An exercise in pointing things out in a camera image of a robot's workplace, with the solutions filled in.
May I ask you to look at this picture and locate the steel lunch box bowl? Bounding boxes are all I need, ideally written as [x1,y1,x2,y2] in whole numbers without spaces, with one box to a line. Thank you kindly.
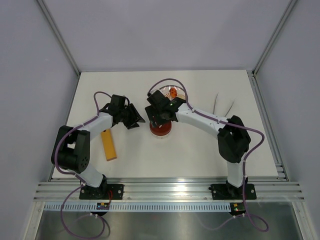
[149,119,172,139]

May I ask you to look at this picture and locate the aluminium frame post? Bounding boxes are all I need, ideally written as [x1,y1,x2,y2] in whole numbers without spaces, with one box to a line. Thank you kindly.
[35,0,81,78]
[252,0,299,77]

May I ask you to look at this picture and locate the perforated cable tray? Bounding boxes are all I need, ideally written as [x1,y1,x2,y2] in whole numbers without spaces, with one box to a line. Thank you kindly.
[44,202,231,213]

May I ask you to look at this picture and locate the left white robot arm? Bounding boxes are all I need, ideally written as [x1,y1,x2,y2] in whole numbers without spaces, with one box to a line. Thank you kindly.
[51,94,145,201]

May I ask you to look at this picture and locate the orange carrot piece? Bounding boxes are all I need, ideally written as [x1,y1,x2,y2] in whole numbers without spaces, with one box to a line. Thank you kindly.
[169,87,178,99]

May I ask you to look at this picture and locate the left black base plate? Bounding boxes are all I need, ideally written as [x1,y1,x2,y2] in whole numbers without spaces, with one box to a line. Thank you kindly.
[79,184,124,200]

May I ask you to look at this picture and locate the aluminium rail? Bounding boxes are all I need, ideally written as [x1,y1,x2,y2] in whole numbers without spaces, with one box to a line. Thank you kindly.
[33,178,305,202]
[246,70,291,182]

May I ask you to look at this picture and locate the right side aluminium rail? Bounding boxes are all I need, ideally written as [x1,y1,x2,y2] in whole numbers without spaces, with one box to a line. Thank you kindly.
[246,70,291,182]

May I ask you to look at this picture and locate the metal food tongs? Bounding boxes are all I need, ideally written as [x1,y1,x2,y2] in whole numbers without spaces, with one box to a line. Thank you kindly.
[212,92,236,117]

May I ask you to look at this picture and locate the aluminium front rail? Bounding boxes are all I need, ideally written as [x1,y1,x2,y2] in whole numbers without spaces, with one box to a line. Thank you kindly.
[33,178,305,202]

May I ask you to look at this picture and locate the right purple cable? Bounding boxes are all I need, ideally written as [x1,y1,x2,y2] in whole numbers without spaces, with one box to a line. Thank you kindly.
[147,78,270,231]

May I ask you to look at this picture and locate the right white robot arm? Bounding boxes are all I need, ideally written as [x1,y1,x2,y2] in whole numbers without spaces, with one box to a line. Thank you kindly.
[145,90,251,200]

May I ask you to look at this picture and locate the white patterned plate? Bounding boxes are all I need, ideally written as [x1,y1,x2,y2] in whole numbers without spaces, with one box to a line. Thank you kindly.
[159,85,186,100]

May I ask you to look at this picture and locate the red lunch box lid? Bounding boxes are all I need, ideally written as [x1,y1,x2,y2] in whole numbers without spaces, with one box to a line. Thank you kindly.
[149,119,172,136]

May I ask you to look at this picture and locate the left aluminium frame post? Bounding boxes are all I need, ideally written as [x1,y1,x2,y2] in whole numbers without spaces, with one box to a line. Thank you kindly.
[35,0,81,78]

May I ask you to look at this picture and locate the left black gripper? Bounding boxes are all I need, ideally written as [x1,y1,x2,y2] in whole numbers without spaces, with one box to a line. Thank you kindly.
[119,103,145,130]

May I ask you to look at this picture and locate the yellow wooden block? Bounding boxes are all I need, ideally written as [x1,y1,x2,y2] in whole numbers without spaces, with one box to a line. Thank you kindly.
[100,129,117,162]

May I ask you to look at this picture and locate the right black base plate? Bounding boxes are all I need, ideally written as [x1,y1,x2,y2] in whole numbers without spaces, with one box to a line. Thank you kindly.
[208,182,257,200]

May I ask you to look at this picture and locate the right aluminium frame post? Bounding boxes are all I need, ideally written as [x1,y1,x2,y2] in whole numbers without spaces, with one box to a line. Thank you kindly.
[252,0,299,77]

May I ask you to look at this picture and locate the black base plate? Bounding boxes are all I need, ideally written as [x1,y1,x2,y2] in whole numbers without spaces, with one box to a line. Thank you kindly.
[79,184,124,200]
[208,182,257,200]

